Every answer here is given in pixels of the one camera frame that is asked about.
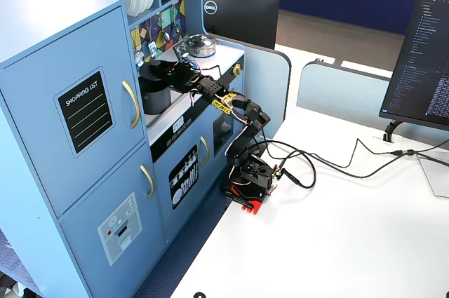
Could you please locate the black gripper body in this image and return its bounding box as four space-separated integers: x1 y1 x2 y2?
173 60 205 90

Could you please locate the steel pot lid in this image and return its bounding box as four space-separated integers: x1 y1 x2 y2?
185 33 217 50

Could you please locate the steel slotted spatula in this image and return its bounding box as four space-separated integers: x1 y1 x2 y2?
146 19 158 57

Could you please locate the steel pot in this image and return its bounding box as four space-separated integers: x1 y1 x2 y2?
185 40 217 59

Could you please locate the gray pot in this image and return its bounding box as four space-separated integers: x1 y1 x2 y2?
138 75 173 116

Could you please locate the steel ladle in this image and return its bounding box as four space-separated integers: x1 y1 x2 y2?
157 12 171 43

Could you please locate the small steel spoon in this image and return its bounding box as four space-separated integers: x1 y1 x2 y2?
170 5 182 34

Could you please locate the colourful tile backsplash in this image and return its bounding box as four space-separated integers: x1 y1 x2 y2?
130 0 186 67

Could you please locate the grey sink basin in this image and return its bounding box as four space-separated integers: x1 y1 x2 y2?
143 89 192 130

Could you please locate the black Dell monitor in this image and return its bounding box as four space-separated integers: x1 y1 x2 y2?
202 0 281 50

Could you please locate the light blue desk divider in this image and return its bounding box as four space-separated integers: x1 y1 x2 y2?
296 60 394 117
241 45 293 140

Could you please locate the blue dishwasher door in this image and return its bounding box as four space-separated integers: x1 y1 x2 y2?
153 103 217 243

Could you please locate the black shopping list board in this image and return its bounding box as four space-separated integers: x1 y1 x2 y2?
53 66 116 158

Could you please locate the blue toy kitchen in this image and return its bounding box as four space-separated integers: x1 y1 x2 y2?
0 0 246 298

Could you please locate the blue fridge door with board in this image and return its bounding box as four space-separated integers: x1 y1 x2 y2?
0 5 148 220

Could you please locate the red table clamp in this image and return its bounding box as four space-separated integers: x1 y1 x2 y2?
224 187 264 216

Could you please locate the blue fridge door with dispenser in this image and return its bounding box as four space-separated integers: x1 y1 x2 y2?
58 142 168 298

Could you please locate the black monitor stand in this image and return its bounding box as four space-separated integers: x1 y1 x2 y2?
382 119 405 143

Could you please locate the monitor with dark screen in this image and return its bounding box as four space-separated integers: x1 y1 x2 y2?
378 0 449 133

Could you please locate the grey flat plate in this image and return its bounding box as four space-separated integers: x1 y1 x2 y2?
416 151 449 198

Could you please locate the long gold fridge handle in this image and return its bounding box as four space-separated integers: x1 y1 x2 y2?
121 79 142 130

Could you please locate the gold dishwasher handle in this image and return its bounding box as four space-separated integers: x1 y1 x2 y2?
199 135 210 165

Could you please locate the short gold fridge handle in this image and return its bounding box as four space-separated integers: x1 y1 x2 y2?
140 163 156 200

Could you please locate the black cable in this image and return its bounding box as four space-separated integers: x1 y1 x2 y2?
261 137 449 190

